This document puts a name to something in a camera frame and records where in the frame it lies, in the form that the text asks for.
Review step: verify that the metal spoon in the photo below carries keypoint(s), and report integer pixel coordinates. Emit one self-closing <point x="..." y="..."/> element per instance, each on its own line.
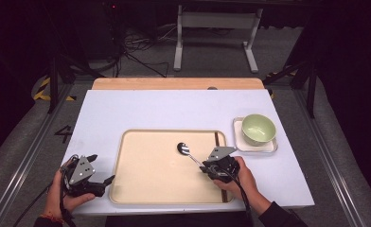
<point x="183" y="148"/>

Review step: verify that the person's right hand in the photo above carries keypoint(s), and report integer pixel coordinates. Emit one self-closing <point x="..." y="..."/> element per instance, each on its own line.
<point x="245" y="184"/>

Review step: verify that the green bowl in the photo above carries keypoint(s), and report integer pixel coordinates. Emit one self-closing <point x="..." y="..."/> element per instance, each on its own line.
<point x="257" y="129"/>

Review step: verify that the beige tray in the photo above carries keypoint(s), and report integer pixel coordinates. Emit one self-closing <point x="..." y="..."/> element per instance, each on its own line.
<point x="149" y="170"/>

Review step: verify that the person's left hand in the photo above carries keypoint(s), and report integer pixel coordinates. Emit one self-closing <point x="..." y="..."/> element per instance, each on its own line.
<point x="59" y="201"/>

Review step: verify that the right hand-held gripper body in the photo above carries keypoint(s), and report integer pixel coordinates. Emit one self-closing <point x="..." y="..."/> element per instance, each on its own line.
<point x="221" y="153"/>

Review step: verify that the white square plate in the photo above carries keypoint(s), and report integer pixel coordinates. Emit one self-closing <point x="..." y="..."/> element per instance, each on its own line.
<point x="238" y="142"/>

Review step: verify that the wooden table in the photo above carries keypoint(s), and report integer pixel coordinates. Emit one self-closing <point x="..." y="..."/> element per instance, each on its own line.
<point x="174" y="83"/>

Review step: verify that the black metal stand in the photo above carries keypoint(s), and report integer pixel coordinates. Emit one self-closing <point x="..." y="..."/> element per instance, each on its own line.
<point x="312" y="91"/>

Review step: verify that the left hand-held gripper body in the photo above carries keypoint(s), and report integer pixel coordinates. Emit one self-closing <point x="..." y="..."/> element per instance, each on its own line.
<point x="81" y="171"/>

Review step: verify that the person's dark clothing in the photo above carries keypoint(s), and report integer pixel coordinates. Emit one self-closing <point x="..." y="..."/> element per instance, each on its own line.
<point x="174" y="221"/>

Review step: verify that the grey round table grommet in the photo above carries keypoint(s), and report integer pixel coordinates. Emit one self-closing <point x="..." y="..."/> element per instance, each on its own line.
<point x="212" y="88"/>

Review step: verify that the aluminium floor rail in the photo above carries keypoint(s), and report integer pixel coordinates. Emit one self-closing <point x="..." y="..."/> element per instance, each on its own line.
<point x="328" y="154"/>
<point x="26" y="164"/>

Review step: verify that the grey metal stand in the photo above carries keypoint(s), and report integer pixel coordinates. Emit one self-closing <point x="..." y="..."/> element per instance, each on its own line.
<point x="218" y="19"/>

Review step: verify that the dark box with red light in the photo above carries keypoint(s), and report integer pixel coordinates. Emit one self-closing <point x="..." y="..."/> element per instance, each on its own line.
<point x="109" y="28"/>

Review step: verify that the yellow black hazard tape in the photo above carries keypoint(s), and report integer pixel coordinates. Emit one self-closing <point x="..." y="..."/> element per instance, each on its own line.
<point x="41" y="94"/>
<point x="281" y="74"/>

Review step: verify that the white table cover board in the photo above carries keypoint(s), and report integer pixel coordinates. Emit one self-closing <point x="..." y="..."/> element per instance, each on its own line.
<point x="161" y="108"/>

